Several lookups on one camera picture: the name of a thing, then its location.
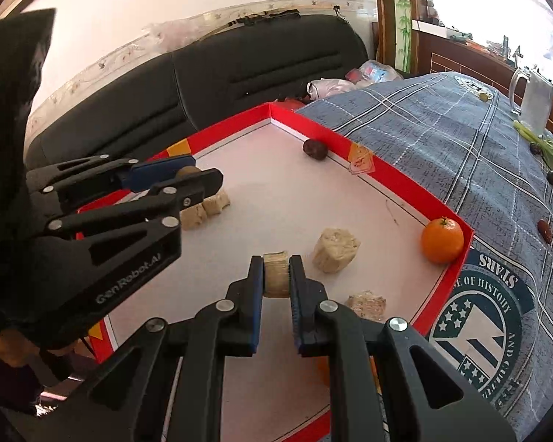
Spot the black leather sofa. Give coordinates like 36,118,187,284
25,13,368,169

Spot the brown walnut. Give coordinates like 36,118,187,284
175,166,202,178

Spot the blue plaid tablecloth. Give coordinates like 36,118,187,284
303,72,553,441

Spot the red shallow tray box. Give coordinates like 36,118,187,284
88,104,463,441

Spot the orange tangerine near edge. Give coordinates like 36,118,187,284
421,217,465,264

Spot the red plastic bag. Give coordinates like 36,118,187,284
281,98,312,111

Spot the dark date in tray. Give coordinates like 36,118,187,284
303,139,328,161

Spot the white plastic bag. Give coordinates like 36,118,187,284
306,79,357,101

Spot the dark red date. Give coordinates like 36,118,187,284
536,220,553,245

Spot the colourful snack bag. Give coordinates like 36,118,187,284
344,60,403,85

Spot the clear glass pitcher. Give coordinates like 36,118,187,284
508,68,553,138

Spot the wooden counter cabinet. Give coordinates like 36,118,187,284
411,20,553,133

